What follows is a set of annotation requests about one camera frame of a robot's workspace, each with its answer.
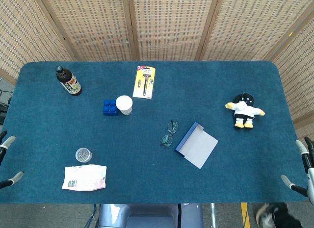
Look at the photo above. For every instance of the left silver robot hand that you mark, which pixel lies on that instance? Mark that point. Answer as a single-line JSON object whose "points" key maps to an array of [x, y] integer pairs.
{"points": [[9, 141]]}

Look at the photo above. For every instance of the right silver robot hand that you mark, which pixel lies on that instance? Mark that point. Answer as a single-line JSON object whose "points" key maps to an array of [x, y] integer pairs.
{"points": [[309, 179]]}

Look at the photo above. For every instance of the blue folding glasses case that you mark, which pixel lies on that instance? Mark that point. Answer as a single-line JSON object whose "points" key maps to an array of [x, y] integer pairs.
{"points": [[198, 147]]}

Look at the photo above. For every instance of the wire-frame eyeglasses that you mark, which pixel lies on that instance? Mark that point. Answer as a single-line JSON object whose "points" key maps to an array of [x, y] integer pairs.
{"points": [[167, 139]]}

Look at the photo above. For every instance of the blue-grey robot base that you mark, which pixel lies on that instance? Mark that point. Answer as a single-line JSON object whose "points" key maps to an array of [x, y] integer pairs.
{"points": [[147, 213]]}

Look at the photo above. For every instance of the black and white shoe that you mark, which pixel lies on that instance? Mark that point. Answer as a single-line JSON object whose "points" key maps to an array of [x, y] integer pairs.
{"points": [[269, 215]]}

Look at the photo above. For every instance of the round metal tin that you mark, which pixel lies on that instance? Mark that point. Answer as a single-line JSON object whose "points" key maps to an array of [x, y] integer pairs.
{"points": [[83, 154]]}

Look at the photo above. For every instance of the white pink wet wipes pack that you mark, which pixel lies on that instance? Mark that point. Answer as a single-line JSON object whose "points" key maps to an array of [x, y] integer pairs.
{"points": [[83, 177]]}

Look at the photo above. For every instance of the dark sauce bottle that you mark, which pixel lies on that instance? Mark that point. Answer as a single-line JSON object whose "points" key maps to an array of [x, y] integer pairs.
{"points": [[70, 83]]}

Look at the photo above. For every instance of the black and white plush doll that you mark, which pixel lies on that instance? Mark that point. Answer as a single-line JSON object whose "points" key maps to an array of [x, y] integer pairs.
{"points": [[245, 110]]}

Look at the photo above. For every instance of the metal support leg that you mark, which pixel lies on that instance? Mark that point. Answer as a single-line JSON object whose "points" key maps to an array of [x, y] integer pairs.
{"points": [[213, 213]]}

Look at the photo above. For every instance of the blue toy building brick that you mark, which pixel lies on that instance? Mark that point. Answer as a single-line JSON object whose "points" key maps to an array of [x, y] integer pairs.
{"points": [[110, 109]]}

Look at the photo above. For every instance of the white plastic cup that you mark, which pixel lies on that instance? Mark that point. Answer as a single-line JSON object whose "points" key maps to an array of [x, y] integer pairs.
{"points": [[124, 103]]}

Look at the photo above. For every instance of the razor in yellow blister pack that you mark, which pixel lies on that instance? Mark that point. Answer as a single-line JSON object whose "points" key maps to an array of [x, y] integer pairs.
{"points": [[136, 90]]}

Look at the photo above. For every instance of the blue felt table cover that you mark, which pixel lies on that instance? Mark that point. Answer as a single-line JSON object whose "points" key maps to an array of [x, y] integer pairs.
{"points": [[147, 164]]}

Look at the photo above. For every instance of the bamboo folding screen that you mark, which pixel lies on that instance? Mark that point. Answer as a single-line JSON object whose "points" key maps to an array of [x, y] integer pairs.
{"points": [[171, 24]]}

